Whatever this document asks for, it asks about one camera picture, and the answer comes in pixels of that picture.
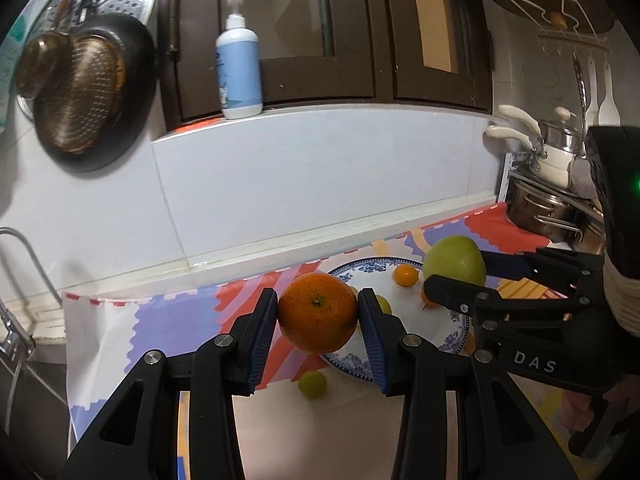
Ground small orange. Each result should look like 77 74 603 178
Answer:
392 263 419 287

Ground white blue pump bottle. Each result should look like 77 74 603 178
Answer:
215 0 264 120

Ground thin gooseneck faucet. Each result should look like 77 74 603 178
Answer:
0 227 64 307

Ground white rice spoon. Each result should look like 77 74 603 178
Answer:
597 62 622 129

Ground small brass pot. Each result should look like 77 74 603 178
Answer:
14 31 72 102

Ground person's right hand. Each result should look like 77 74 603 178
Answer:
560 389 600 435

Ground blue rimmed white plate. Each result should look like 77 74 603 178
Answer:
320 257 472 384

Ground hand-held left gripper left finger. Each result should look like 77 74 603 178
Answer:
57 287 279 480

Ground brass colander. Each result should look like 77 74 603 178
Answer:
35 35 126 154

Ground green lime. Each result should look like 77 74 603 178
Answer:
298 370 328 400

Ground white wire wall rack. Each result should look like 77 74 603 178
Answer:
510 0 614 54

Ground chrome pull-down faucet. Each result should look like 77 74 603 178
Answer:
0 300 37 362

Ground stainless steel pot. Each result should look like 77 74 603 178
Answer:
497 152 607 257

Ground colourful patterned tablecloth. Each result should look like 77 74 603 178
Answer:
62 201 616 480

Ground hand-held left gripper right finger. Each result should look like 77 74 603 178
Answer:
357 287 581 480

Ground steel sink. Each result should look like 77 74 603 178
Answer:
0 355 72 480

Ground teal tissue pack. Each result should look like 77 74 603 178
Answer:
0 12 27 131

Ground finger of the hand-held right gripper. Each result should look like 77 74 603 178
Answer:
422 274 601 328
480 246 607 288

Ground steel pot with lid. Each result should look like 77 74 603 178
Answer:
540 107 587 162

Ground white saucepan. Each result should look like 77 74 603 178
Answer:
485 125 571 187
497 105 571 166

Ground dark wooden window frame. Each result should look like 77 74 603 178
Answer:
157 0 496 134

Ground large orange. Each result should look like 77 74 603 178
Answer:
277 271 359 355

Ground black frying pan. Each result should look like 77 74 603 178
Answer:
30 0 157 173

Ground metal spatula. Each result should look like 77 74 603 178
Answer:
571 52 602 204

